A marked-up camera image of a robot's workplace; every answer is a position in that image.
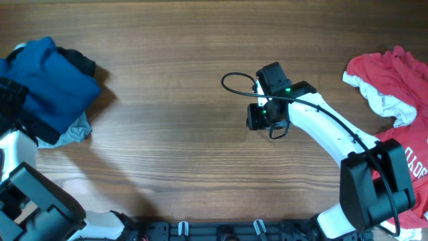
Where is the blue polo shirt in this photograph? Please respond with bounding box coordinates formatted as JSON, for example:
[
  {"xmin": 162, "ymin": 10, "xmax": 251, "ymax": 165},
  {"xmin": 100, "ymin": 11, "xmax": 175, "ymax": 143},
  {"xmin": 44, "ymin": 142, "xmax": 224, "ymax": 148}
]
[{"xmin": 1, "ymin": 37, "xmax": 101, "ymax": 134}]

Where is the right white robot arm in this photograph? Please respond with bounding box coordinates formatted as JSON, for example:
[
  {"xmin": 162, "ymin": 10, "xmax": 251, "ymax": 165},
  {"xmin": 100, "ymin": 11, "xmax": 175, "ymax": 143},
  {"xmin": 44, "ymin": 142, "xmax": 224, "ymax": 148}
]
[{"xmin": 247, "ymin": 79, "xmax": 415, "ymax": 240}]

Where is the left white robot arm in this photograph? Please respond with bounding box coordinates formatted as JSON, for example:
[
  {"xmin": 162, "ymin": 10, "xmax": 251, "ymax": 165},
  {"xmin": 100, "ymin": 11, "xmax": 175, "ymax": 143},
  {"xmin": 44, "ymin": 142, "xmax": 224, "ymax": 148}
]
[{"xmin": 1, "ymin": 77, "xmax": 138, "ymax": 240}]

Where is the light grey folded garment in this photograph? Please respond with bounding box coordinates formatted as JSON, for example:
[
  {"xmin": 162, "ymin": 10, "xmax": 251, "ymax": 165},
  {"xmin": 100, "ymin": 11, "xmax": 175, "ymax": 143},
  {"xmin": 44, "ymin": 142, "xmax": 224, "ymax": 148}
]
[{"xmin": 13, "ymin": 42, "xmax": 93, "ymax": 149}]

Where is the black folded garment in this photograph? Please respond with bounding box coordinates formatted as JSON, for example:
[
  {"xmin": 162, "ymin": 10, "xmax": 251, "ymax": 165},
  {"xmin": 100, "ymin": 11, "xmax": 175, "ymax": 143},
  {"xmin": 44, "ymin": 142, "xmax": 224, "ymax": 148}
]
[{"xmin": 0, "ymin": 45, "xmax": 97, "ymax": 145}]

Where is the red and white jersey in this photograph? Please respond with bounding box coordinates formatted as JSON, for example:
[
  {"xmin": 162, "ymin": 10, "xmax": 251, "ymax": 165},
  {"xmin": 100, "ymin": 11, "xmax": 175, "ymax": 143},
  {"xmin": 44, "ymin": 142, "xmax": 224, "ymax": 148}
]
[{"xmin": 342, "ymin": 46, "xmax": 427, "ymax": 240}]

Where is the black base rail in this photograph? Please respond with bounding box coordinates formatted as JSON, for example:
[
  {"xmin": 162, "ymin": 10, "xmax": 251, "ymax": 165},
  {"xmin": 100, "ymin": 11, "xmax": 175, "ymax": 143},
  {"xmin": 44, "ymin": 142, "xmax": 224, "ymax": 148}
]
[{"xmin": 139, "ymin": 219, "xmax": 328, "ymax": 241}]

